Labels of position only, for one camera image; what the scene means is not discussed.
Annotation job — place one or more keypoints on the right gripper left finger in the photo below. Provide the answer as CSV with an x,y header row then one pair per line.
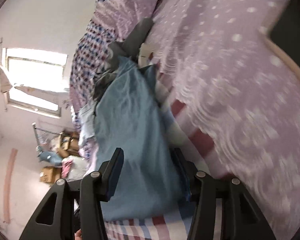
x,y
54,216

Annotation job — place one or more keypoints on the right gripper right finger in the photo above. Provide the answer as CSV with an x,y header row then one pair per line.
x,y
224,208

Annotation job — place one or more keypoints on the dark teal sweater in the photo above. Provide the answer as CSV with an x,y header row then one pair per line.
x,y
128,117

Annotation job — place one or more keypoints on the black clothes rack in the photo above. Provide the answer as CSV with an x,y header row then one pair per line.
x,y
46,140

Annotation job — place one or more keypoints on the person left hand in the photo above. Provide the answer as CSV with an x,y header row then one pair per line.
x,y
78,235

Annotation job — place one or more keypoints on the clear plastic storage bag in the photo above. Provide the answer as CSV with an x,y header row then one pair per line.
x,y
74,168

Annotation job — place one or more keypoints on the blue plush shark toy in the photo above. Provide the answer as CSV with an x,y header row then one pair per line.
x,y
49,156

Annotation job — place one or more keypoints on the cardboard boxes stack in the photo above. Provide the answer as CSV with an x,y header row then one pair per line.
x,y
68,146

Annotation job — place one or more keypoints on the light blue garment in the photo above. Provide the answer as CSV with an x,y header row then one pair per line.
x,y
86,117

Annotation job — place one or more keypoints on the plaid bed sheet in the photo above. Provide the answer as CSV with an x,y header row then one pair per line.
x,y
228,101

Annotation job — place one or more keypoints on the window with curtain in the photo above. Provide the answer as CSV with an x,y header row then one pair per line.
x,y
33,80

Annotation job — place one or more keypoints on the olive green garment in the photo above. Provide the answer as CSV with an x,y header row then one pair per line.
x,y
128,48

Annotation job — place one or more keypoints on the plaid folded quilt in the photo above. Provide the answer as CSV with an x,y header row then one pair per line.
x,y
110,30

